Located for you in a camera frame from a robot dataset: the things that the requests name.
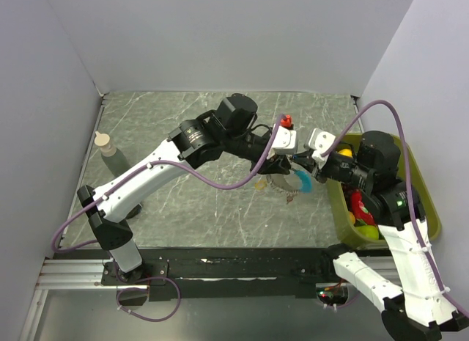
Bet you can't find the light blue key handle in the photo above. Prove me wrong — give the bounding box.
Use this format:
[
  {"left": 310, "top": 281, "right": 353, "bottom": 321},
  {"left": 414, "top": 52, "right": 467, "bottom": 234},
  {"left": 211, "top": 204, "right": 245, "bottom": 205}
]
[{"left": 293, "top": 169, "right": 313, "bottom": 194}]

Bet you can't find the metal keyring with small rings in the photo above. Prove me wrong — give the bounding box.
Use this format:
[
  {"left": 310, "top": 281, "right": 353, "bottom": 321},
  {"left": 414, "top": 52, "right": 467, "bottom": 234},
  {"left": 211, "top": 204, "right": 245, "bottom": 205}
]
[{"left": 266, "top": 172, "right": 303, "bottom": 204}]

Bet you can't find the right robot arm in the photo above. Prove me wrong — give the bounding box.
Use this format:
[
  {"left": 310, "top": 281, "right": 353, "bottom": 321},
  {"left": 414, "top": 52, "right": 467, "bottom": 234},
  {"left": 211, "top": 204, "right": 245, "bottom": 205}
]
[{"left": 293, "top": 128, "right": 468, "bottom": 340}]

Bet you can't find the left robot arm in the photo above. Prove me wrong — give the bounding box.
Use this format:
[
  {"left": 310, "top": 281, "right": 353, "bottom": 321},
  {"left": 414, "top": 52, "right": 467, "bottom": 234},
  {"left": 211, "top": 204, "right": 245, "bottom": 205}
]
[{"left": 78, "top": 93, "right": 298, "bottom": 284}]

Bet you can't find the yellow toy lemon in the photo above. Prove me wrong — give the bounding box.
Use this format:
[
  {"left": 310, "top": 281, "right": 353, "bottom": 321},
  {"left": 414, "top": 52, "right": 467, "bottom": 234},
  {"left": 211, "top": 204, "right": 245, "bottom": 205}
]
[{"left": 337, "top": 145, "right": 354, "bottom": 158}]

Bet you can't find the red toy fruit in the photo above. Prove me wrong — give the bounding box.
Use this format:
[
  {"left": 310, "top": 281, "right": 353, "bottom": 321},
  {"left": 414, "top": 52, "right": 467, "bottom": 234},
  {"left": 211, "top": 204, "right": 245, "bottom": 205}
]
[{"left": 348, "top": 190, "right": 376, "bottom": 226}]

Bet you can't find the orange toy fruit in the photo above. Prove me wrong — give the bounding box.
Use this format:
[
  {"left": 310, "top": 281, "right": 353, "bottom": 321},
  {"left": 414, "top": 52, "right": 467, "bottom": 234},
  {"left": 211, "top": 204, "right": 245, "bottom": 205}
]
[{"left": 348, "top": 211, "right": 356, "bottom": 225}]

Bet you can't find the yellow-green toy fruit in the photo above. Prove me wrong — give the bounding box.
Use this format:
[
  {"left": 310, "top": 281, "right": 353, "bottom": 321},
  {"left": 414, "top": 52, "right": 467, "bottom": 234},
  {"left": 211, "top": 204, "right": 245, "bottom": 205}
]
[{"left": 356, "top": 225, "right": 380, "bottom": 241}]

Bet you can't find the olive green plastic bin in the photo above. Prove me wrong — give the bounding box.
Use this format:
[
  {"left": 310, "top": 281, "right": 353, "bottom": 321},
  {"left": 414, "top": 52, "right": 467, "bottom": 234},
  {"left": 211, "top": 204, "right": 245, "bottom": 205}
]
[{"left": 323, "top": 131, "right": 441, "bottom": 249}]

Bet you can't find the black paper cup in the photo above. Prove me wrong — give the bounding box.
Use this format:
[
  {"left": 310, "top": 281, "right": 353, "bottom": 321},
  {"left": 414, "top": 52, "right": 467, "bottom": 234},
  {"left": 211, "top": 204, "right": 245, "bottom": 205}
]
[{"left": 126, "top": 204, "right": 142, "bottom": 219}]

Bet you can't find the grey bottle beige cap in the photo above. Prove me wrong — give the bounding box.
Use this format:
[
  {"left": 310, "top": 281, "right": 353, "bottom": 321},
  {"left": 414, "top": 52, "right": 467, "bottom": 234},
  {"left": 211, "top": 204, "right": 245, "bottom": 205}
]
[{"left": 94, "top": 131, "right": 130, "bottom": 177}]

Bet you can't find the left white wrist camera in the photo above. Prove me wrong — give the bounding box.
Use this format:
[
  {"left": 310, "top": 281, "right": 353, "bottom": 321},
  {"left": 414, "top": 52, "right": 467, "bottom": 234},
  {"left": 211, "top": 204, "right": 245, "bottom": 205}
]
[{"left": 267, "top": 114, "right": 298, "bottom": 158}]

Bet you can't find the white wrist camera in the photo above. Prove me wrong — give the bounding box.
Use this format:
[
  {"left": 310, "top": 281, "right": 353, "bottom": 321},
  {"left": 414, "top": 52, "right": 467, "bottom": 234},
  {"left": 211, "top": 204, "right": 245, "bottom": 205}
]
[
  {"left": 304, "top": 128, "right": 336, "bottom": 167},
  {"left": 267, "top": 114, "right": 298, "bottom": 158}
]

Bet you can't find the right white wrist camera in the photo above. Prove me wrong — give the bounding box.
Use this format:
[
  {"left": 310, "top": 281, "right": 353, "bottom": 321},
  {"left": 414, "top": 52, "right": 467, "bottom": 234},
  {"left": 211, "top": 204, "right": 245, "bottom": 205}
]
[{"left": 304, "top": 128, "right": 336, "bottom": 167}]

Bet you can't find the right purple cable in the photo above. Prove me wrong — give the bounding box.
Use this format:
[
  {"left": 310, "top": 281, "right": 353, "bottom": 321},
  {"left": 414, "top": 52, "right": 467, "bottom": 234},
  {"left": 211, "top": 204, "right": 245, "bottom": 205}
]
[{"left": 322, "top": 100, "right": 469, "bottom": 320}]

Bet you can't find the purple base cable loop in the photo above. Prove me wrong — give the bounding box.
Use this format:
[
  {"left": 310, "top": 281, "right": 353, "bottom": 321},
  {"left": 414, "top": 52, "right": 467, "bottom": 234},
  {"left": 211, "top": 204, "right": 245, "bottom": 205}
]
[{"left": 116, "top": 275, "right": 181, "bottom": 323}]

